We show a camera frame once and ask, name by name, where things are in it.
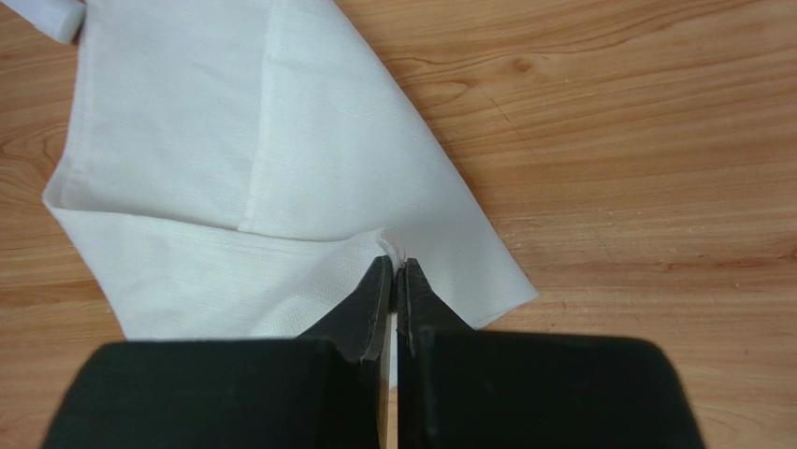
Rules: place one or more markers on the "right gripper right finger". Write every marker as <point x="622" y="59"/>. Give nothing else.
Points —
<point x="465" y="388"/>

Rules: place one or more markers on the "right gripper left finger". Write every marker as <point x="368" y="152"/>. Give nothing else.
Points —
<point x="325" y="388"/>

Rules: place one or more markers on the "white cloth napkin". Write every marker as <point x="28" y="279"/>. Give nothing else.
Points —
<point x="232" y="168"/>

